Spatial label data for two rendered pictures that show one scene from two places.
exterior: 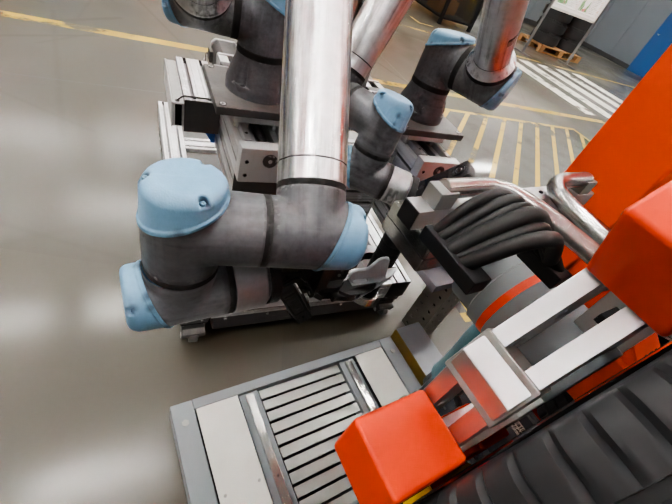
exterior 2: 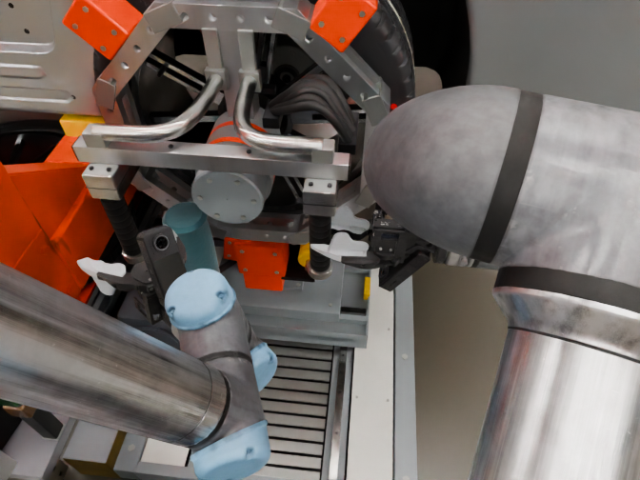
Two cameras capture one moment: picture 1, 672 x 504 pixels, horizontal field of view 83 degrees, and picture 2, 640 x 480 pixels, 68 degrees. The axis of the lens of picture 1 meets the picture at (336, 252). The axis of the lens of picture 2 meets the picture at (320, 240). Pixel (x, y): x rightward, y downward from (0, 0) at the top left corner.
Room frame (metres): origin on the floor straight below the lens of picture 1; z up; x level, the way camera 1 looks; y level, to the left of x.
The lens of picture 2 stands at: (0.80, 0.33, 1.42)
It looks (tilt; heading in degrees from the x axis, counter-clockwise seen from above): 48 degrees down; 230
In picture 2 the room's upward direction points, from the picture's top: straight up
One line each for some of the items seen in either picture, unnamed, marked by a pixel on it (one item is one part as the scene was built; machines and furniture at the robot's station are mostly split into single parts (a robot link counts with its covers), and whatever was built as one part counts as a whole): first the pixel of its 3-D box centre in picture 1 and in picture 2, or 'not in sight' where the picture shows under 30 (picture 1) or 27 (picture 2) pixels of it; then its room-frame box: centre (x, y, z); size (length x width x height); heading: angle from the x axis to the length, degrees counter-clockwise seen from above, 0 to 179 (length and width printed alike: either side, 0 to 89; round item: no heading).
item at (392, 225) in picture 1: (418, 232); (322, 184); (0.43, -0.09, 0.93); 0.09 x 0.05 x 0.05; 43
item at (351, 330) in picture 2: not in sight; (294, 288); (0.25, -0.44, 0.13); 0.50 x 0.36 x 0.10; 133
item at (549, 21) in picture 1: (563, 26); not in sight; (11.17, -2.82, 0.55); 1.40 x 0.80 x 1.09; 123
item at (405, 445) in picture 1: (396, 450); not in sight; (0.18, -0.13, 0.85); 0.09 x 0.08 x 0.07; 133
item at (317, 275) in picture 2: (379, 265); (320, 241); (0.45, -0.07, 0.83); 0.04 x 0.04 x 0.16
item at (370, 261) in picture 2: not in sight; (368, 254); (0.42, 0.00, 0.83); 0.09 x 0.05 x 0.02; 142
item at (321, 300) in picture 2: not in sight; (278, 249); (0.27, -0.47, 0.32); 0.40 x 0.30 x 0.28; 133
